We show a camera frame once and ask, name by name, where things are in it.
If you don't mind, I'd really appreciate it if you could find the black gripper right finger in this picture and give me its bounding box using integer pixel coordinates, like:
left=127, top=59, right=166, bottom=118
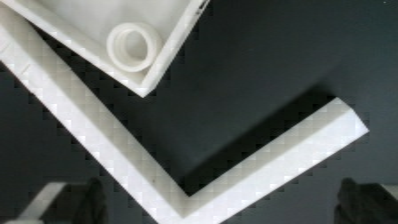
left=335, top=178, right=398, bottom=224

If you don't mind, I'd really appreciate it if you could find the white square tabletop tray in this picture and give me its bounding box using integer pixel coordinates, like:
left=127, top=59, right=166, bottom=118
left=0, top=0, right=210, bottom=96

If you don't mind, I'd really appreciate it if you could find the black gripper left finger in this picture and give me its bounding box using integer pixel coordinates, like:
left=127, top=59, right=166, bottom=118
left=11, top=178, right=109, bottom=224

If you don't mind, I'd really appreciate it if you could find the white U-shaped obstacle fence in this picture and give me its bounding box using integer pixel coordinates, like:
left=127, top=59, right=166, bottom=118
left=0, top=3, right=368, bottom=224

